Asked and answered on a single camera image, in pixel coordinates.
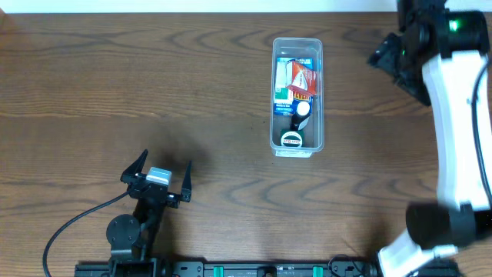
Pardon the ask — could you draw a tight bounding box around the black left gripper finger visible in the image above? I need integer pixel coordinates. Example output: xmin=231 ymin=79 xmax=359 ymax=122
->
xmin=121 ymin=149 xmax=148 ymax=178
xmin=181 ymin=161 xmax=192 ymax=192

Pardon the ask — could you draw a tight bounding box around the red small box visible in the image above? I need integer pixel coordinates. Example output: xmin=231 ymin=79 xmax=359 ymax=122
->
xmin=286 ymin=61 xmax=318 ymax=96

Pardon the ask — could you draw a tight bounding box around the dark green small box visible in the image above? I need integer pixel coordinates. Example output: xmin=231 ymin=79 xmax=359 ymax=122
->
xmin=280 ymin=129 xmax=304 ymax=148

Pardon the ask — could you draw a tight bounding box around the black bottle white cap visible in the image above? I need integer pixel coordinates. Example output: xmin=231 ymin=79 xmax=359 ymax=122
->
xmin=290 ymin=102 xmax=311 ymax=131

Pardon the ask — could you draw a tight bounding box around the blue Kool Fever box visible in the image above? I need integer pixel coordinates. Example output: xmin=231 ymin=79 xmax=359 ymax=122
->
xmin=273 ymin=57 xmax=313 ymax=116

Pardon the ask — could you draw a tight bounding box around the white green medicine box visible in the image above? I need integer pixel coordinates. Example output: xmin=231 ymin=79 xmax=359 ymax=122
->
xmin=274 ymin=58 xmax=294 ymax=105

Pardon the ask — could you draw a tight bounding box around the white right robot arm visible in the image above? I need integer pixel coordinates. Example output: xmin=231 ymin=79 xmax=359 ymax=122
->
xmin=367 ymin=0 xmax=491 ymax=276

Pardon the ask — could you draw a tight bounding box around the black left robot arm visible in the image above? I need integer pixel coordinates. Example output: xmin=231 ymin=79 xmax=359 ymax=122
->
xmin=106 ymin=150 xmax=192 ymax=262

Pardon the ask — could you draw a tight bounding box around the clear plastic container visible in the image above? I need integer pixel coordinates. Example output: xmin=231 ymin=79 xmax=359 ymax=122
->
xmin=270 ymin=37 xmax=324 ymax=158

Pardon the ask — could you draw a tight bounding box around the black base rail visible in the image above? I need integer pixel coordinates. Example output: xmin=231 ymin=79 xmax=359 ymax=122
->
xmin=74 ymin=259 xmax=383 ymax=277

